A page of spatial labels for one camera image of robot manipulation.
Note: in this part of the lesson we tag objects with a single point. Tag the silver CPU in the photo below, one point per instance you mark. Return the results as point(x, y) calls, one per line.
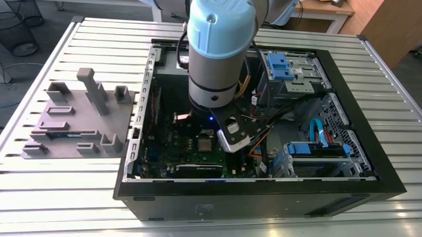
point(206, 145)

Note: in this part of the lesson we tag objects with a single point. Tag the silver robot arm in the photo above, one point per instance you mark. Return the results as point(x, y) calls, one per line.
point(218, 74)

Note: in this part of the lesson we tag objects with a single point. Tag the CPU socket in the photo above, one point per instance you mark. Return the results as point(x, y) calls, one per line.
point(206, 152)

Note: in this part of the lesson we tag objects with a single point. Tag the grey power supply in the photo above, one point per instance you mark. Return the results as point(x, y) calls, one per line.
point(171, 89)

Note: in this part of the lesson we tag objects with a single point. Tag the green motherboard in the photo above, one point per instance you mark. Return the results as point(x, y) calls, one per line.
point(177, 153)

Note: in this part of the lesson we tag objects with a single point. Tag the black graphics card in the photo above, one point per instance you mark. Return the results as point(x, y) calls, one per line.
point(200, 170)

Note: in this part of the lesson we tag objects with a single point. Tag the blue expansion slot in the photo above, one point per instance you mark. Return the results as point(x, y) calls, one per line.
point(152, 155)

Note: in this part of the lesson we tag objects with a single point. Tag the grey optical drive cage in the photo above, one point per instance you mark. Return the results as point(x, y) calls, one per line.
point(296, 91)

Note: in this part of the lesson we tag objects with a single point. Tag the hard disk in blue carrier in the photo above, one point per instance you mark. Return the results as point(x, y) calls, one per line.
point(299, 149)

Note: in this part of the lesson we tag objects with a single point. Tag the black PC case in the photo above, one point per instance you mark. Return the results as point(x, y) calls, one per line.
point(230, 202)

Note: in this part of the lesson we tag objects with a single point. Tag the grey parts rack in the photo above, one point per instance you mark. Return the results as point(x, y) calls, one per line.
point(81, 118)

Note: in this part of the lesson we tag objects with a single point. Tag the grey metal disk bay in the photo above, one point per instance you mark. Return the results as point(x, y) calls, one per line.
point(323, 161)

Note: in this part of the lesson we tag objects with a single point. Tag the wooden desk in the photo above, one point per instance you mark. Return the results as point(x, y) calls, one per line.
point(323, 10)

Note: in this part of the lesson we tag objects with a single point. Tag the small black mesh bin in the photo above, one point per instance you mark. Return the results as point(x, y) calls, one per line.
point(32, 21)

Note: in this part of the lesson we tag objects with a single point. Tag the large black mesh bin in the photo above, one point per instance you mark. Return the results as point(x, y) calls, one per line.
point(16, 34)

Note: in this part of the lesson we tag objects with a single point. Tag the wooden cabinet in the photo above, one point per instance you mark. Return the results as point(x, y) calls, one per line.
point(388, 29)

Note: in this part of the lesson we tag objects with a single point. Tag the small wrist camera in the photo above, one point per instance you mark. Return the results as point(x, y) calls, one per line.
point(183, 116)

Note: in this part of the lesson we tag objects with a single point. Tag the black camera bracket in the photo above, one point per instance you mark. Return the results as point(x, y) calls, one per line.
point(243, 116)

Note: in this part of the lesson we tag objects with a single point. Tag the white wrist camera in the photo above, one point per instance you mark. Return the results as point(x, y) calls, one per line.
point(232, 146)

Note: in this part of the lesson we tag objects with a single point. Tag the small blue drive bracket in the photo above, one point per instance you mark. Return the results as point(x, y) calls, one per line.
point(283, 74)

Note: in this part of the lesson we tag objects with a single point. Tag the large blue drive bracket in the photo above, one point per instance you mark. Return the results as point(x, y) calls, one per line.
point(278, 61)

